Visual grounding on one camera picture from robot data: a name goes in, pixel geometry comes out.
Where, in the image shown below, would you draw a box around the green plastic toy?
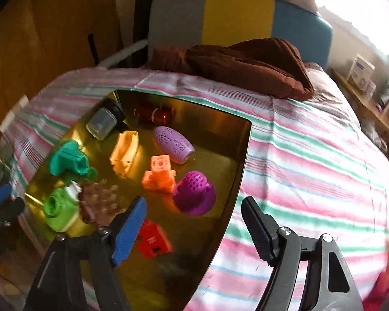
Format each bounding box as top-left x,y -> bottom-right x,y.
49,140 -> 98,182

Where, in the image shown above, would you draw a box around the pink green striped blanket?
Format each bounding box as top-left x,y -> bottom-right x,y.
0,68 -> 389,311

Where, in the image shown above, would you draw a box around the window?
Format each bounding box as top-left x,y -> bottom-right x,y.
313,0 -> 389,62

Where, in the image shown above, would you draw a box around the orange connected blocks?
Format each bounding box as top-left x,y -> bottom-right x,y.
141,155 -> 177,194

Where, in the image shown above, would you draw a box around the white cardboard box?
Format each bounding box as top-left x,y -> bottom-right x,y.
348,54 -> 376,91

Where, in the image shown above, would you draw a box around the black rolled mat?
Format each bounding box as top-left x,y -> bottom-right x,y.
133,0 -> 159,68

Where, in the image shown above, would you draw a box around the wooden wardrobe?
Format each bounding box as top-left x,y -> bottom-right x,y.
0,0 -> 124,143

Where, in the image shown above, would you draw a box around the purple patterned egg-shaped object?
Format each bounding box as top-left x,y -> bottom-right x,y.
152,126 -> 196,165

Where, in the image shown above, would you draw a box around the brown spiky massager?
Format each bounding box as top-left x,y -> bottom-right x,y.
79,180 -> 127,227

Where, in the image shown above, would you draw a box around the brown padded duvet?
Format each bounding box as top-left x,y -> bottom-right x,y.
149,38 -> 315,102

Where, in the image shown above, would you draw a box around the dark red small bottle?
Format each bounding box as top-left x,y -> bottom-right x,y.
134,102 -> 176,125

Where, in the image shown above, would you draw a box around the white bed rail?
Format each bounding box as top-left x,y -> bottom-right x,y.
99,40 -> 149,69

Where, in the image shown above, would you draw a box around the purple strainer cup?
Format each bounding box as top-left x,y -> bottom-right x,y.
172,170 -> 217,216

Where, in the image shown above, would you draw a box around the glass jar with black lid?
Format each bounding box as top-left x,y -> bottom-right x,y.
85,99 -> 126,141

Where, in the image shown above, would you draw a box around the red puzzle piece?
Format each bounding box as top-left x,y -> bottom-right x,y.
136,219 -> 174,259

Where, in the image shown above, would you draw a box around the pale orange plastic container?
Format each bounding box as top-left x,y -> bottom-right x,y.
109,130 -> 139,177

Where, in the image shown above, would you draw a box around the grey yellow blue headboard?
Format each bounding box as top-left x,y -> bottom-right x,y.
148,0 -> 334,70

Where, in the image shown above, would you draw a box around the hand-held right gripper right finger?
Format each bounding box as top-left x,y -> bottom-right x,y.
241,196 -> 364,311

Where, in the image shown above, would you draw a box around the grey quilt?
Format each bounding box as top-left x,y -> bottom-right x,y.
303,61 -> 364,137

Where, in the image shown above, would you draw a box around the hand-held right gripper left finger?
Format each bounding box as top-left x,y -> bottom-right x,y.
23,196 -> 148,311

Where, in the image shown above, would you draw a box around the gold metal tin tray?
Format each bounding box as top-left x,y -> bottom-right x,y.
24,89 -> 253,311

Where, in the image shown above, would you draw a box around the wooden shelf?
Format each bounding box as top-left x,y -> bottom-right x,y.
331,68 -> 389,143

